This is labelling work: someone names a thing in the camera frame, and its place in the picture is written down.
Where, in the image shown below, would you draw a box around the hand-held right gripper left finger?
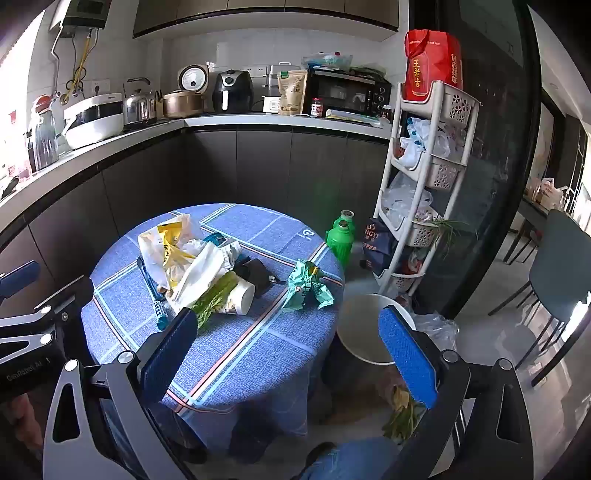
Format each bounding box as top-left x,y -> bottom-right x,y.
42,307 -> 204,480

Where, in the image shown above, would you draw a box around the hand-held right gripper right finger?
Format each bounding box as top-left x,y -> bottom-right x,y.
378,305 -> 548,480

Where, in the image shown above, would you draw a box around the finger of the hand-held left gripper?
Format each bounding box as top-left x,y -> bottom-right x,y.
0,275 -> 96,358
0,260 -> 42,301

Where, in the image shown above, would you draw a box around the white trash bin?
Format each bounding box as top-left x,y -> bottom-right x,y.
336,293 -> 419,367

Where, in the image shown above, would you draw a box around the green leafy vegetable scrap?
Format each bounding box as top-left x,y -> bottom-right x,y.
191,272 -> 238,329

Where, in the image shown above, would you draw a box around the white paper bag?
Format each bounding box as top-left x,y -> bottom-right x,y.
165,240 -> 243,315

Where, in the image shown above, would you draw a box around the grey packet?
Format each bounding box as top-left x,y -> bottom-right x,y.
217,270 -> 256,316

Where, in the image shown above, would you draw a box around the yellow white plastic bag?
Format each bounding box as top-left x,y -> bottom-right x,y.
137,213 -> 206,296

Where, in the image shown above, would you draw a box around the dark wallet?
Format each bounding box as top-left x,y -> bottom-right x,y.
233,257 -> 278,300

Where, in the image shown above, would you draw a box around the green wrapper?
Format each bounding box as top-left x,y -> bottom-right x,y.
281,259 -> 335,311

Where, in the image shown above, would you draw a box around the clear plastic bag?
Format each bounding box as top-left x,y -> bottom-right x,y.
413,311 -> 460,352

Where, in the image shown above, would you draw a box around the green vegetable leaves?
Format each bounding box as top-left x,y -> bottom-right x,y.
381,385 -> 428,441

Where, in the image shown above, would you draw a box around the round table blue cloth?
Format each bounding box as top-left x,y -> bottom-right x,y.
81,203 -> 347,450

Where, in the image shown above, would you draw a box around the navy printed bag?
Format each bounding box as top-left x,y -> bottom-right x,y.
359,217 -> 402,278

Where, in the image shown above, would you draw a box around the person's blue jeans leg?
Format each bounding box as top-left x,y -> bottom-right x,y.
300,438 -> 402,480

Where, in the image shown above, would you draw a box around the green scallion plant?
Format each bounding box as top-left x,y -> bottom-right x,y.
427,219 -> 476,245

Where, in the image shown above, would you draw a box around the glass jar red lid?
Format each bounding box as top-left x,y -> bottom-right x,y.
25,95 -> 61,171

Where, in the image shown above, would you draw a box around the clear plastic bags bundle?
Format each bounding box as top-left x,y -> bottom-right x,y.
381,173 -> 439,227

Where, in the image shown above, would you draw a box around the teal dining chair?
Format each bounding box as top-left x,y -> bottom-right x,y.
489,208 -> 591,384

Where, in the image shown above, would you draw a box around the white black cooking appliance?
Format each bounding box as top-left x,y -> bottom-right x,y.
62,92 -> 125,149

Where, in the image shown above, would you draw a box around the dark dining table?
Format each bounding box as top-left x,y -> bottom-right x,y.
503,196 -> 568,264

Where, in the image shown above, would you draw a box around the steel kettle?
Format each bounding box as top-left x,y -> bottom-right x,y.
121,78 -> 158,130

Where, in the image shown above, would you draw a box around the dark kitchen counter cabinet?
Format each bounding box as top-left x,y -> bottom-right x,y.
0,113 -> 393,278

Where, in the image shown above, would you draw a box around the white storage rack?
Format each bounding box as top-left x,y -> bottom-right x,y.
373,80 -> 481,296

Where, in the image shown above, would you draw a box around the white plastic bags bundle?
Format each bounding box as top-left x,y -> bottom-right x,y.
399,116 -> 462,167

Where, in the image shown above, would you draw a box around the gold cooking pot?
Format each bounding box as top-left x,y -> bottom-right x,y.
161,90 -> 206,118

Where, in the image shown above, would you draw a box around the black framed glass door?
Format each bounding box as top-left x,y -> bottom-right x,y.
409,0 -> 543,319

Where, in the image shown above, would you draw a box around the foil wrap box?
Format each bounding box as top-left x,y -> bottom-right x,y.
325,109 -> 382,123

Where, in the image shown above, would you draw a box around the black air fryer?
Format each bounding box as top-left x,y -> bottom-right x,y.
211,69 -> 254,114

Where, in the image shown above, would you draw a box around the black toaster oven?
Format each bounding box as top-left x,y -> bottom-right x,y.
305,68 -> 393,117

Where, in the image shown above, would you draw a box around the kraft paper food bag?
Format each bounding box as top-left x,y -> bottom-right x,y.
277,69 -> 309,116

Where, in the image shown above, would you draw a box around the white steamer appliance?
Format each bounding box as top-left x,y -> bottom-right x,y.
262,62 -> 296,114

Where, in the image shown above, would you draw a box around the red gift bag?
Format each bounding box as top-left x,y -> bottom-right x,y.
404,28 -> 464,102

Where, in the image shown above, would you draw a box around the plastic bag with green print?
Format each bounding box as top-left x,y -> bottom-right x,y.
302,53 -> 354,71

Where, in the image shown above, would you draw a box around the dark upper cabinet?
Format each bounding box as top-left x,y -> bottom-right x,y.
133,0 -> 400,38

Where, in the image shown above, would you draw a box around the yellow gas hose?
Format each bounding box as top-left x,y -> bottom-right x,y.
62,34 -> 90,102

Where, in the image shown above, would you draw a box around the wall water heater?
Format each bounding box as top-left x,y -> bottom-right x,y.
48,0 -> 112,38

